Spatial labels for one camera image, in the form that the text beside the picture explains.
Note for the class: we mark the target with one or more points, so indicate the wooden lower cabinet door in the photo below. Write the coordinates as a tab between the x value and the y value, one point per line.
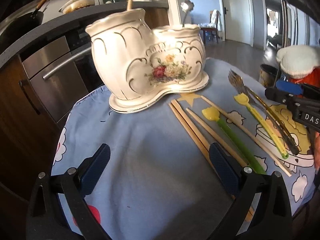
156	17

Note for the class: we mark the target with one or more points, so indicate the green handled yellow spoon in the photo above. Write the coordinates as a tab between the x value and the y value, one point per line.
212	114

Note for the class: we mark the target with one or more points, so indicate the silver fork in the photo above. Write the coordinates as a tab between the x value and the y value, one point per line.
236	81

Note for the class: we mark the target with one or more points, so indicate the black wok wooden handle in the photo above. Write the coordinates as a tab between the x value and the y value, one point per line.
22	25

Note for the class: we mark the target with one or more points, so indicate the wooden chair with cloth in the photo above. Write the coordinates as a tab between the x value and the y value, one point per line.
213	27

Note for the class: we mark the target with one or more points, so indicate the white interior door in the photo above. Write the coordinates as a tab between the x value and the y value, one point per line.
237	21

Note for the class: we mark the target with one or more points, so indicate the gold fork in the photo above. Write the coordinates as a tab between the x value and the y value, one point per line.
278	124

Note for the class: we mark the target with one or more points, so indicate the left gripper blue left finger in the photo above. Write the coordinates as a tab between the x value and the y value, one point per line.
91	169

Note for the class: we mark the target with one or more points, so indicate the orange mesh bag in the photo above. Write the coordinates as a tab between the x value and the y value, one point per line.
312	79

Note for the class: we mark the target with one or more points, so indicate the stainless steel oven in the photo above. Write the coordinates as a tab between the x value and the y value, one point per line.
62	72

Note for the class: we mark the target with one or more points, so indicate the blue cartoon table cloth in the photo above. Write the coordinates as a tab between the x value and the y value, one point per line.
157	184

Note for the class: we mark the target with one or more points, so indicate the white ceramic casserole pot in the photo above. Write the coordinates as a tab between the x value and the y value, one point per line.
74	5

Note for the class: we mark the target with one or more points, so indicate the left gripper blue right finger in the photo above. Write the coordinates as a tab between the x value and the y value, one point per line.
227	175

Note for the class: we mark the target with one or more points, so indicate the silver spoon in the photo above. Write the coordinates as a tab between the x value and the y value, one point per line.
186	6

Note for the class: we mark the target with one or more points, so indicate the white floral ceramic utensil holder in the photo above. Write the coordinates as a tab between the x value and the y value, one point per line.
140	65

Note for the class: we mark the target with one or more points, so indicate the yellow handled plastic spoon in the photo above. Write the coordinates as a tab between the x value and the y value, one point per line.
244	100

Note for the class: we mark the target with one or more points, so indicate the person right hand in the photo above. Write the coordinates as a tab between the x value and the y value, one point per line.
317	151

